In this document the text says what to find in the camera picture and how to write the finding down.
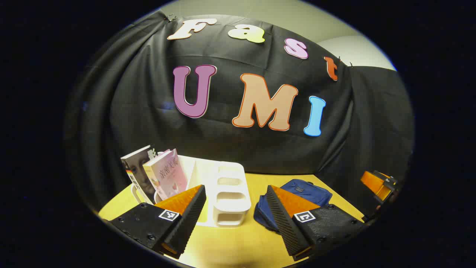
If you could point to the white bookshelf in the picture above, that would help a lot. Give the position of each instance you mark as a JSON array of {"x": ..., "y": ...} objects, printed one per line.
[{"x": 230, "y": 193}]

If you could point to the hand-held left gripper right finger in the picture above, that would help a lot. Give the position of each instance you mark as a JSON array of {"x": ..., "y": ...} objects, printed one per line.
[{"x": 280, "y": 219}]

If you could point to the black backdrop cloth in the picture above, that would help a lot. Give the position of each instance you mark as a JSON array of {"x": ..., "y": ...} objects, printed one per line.
[{"x": 241, "y": 149}]

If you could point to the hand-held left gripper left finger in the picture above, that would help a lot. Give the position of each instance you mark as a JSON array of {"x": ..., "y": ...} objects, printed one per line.
[{"x": 189, "y": 219}]

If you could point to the blue schoolbag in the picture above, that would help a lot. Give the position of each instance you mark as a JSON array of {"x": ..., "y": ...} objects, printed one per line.
[{"x": 308, "y": 191}]

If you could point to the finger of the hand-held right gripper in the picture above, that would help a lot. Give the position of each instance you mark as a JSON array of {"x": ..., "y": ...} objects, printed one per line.
[{"x": 373, "y": 184}]

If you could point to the dark portrait cover book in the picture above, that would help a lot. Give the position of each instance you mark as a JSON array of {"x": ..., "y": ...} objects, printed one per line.
[{"x": 139, "y": 167}]

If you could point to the pink book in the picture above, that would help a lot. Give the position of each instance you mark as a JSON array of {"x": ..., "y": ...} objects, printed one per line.
[{"x": 167, "y": 175}]

